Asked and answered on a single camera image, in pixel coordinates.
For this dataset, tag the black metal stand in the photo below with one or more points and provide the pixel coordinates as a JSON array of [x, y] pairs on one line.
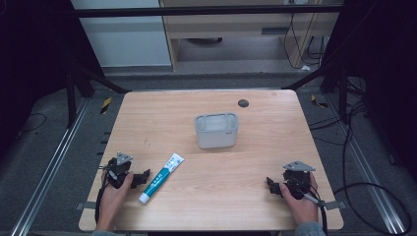
[[70, 98], [342, 95]]

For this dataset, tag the dark curtain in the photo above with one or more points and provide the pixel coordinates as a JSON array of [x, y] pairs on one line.
[[32, 59], [387, 65]]

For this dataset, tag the person's left hand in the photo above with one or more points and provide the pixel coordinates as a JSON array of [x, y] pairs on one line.
[[112, 203]]

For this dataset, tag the light wooden desk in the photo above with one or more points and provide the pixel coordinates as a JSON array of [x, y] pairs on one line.
[[229, 26]]

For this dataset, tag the grey tape strip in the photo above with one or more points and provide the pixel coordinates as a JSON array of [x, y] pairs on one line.
[[336, 205], [86, 206]]

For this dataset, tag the white cabinet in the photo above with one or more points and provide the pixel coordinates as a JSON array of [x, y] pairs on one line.
[[124, 39]]

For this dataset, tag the grey plastic storage box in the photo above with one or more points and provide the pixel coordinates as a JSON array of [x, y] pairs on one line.
[[216, 131]]

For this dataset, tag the white and teal toothpaste tube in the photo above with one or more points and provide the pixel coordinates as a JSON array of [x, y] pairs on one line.
[[161, 178]]

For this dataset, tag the person's right hand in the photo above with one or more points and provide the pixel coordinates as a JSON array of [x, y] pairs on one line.
[[303, 209]]

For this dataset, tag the black horizontal frame bar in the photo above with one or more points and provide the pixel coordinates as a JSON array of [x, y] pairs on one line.
[[196, 11]]

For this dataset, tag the yellow and black tape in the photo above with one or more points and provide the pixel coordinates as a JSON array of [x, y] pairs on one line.
[[105, 105], [318, 101]]

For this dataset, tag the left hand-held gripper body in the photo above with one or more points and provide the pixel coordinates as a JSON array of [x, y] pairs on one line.
[[118, 168]]

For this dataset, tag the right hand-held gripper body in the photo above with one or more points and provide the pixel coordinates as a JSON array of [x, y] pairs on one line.
[[297, 182]]

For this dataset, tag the aluminium floor rail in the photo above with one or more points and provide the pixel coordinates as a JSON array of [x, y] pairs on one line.
[[370, 183], [49, 170]]

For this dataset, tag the round grey table grommet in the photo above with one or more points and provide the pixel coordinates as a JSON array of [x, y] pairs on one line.
[[243, 103]]

